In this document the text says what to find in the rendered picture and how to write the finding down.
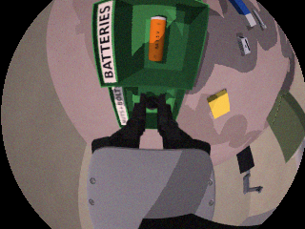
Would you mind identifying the green bin labelled batteries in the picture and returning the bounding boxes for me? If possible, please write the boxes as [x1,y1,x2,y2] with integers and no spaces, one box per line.
[91,0,210,128]

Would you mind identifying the orange battery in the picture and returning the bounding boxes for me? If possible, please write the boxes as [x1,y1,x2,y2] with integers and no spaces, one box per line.
[149,16,166,61]

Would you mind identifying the white and blue eraser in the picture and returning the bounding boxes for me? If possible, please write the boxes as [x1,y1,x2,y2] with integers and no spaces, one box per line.
[229,0,256,27]

